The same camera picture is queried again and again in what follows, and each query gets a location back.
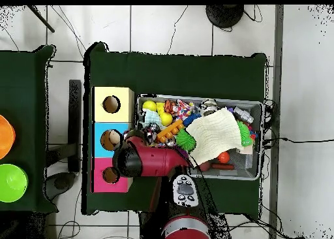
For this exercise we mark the orange tiger plush toy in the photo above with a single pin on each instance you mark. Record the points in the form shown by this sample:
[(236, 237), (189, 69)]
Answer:
[(169, 106)]

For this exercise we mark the small orange ball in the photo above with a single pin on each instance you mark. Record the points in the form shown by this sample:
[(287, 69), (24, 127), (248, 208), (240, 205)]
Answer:
[(223, 157)]

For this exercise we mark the orange plastic bowl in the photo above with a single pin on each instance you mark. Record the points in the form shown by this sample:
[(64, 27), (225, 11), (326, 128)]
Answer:
[(5, 137)]

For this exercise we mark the green plastic bowl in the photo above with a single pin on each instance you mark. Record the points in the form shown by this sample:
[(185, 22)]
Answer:
[(11, 182)]

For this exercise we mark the black round stand base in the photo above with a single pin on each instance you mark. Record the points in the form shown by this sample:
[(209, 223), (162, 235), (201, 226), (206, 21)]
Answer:
[(224, 15)]

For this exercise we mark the green spiky caterpillar toy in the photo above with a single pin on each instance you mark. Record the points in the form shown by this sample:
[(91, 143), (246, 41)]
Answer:
[(244, 133)]

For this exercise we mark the cream knitted cloth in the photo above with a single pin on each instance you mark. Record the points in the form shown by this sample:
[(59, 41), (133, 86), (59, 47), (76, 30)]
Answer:
[(214, 134)]

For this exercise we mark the black rod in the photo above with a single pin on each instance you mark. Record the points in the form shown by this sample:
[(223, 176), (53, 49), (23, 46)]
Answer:
[(41, 19)]

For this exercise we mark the yellow ball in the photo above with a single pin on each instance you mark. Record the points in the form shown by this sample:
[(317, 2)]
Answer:
[(149, 105), (166, 118)]

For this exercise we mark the light blue knitted cloth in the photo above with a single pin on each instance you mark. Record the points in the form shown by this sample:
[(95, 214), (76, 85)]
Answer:
[(152, 117)]

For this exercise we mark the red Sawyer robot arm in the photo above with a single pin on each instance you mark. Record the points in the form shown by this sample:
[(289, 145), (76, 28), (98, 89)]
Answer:
[(156, 159)]

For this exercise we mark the green spiky rubber ball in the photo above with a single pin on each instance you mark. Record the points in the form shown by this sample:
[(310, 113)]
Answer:
[(185, 141)]

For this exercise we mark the orange toy building brick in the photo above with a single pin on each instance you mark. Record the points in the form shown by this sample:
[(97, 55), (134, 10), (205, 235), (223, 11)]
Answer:
[(169, 129)]

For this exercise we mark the wooden box with three holes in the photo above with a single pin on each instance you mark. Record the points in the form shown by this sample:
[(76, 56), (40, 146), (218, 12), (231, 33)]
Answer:
[(122, 113)]

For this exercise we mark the crushed silver can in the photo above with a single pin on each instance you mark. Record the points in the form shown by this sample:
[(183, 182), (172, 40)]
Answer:
[(208, 107)]

